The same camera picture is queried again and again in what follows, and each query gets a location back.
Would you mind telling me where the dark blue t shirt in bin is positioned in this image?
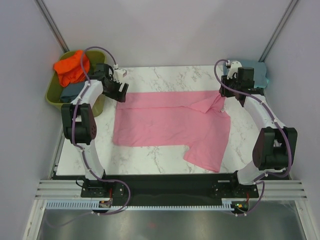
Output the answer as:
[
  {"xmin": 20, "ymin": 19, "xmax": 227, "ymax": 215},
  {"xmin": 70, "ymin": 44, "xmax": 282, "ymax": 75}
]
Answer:
[{"xmin": 59, "ymin": 81, "xmax": 85, "ymax": 103}]

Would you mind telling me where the olive green plastic bin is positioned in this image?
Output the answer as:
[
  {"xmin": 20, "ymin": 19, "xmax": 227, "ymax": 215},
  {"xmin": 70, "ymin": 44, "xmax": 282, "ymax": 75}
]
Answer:
[{"xmin": 45, "ymin": 50, "xmax": 106, "ymax": 117}]

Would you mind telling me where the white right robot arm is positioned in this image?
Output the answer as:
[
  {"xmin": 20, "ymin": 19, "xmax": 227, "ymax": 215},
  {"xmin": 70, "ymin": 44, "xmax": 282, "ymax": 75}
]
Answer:
[{"xmin": 219, "ymin": 61, "xmax": 298, "ymax": 197}]

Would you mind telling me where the folded grey blue t shirt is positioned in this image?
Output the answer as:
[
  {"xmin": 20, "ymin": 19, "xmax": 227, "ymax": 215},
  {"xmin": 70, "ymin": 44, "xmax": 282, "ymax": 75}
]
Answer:
[{"xmin": 230, "ymin": 59, "xmax": 267, "ymax": 89}]

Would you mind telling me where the orange t shirt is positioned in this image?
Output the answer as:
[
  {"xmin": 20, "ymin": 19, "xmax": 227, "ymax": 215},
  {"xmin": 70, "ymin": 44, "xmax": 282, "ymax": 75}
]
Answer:
[{"xmin": 53, "ymin": 50, "xmax": 85, "ymax": 88}]

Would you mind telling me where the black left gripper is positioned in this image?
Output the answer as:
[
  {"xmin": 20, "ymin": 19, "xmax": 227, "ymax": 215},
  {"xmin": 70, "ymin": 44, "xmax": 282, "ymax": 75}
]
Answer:
[{"xmin": 101, "ymin": 77, "xmax": 128, "ymax": 104}]

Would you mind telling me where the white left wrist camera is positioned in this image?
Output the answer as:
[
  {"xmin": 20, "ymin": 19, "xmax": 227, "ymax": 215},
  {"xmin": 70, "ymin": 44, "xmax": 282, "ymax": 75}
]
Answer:
[{"xmin": 113, "ymin": 64, "xmax": 127, "ymax": 82}]

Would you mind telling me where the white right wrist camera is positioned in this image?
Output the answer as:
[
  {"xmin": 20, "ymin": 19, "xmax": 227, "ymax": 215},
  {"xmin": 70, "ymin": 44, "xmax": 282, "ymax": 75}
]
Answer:
[{"xmin": 225, "ymin": 60, "xmax": 242, "ymax": 79}]

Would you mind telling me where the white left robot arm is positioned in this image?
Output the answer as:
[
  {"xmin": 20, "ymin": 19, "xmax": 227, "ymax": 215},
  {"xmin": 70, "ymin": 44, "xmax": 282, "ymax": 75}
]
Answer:
[{"xmin": 61, "ymin": 63, "xmax": 129, "ymax": 198}]

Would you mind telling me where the pink t shirt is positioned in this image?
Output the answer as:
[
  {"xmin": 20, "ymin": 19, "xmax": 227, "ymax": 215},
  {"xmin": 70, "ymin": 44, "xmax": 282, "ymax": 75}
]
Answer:
[{"xmin": 112, "ymin": 90, "xmax": 231, "ymax": 173}]

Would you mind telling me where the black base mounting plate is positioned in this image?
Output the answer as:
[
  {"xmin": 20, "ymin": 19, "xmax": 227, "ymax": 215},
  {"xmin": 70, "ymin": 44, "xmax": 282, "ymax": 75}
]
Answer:
[{"xmin": 81, "ymin": 173, "xmax": 259, "ymax": 207}]

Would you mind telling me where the aluminium frame rail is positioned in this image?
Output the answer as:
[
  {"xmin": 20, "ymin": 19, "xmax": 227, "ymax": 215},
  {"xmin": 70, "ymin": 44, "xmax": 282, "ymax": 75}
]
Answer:
[{"xmin": 35, "ymin": 179, "xmax": 307, "ymax": 201}]

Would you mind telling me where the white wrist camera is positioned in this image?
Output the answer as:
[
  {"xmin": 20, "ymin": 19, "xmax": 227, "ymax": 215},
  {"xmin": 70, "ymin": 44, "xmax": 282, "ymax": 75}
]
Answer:
[
  {"xmin": 225, "ymin": 60, "xmax": 242, "ymax": 79},
  {"xmin": 113, "ymin": 64, "xmax": 127, "ymax": 82}
]

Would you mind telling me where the light blue cable duct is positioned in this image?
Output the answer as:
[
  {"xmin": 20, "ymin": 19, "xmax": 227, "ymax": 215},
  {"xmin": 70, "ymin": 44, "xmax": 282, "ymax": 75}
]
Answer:
[{"xmin": 45, "ymin": 200, "xmax": 249, "ymax": 211}]

